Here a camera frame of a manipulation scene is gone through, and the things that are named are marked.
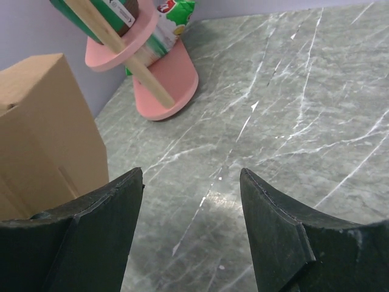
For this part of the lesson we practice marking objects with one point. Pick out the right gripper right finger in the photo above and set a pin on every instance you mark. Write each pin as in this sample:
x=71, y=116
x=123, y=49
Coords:
x=297, y=248

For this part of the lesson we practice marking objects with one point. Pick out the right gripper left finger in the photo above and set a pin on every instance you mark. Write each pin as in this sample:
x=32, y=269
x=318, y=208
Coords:
x=82, y=245

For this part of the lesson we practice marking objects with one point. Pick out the brown cardboard box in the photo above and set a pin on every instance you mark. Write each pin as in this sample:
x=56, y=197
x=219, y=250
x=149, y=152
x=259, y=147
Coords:
x=51, y=149

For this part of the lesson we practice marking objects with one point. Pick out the pink tiered shelf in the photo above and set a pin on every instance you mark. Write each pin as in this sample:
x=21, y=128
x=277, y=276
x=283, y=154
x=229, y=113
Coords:
x=175, y=71

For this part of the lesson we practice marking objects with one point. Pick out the green bag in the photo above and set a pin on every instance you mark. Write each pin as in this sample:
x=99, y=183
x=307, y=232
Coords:
x=173, y=19

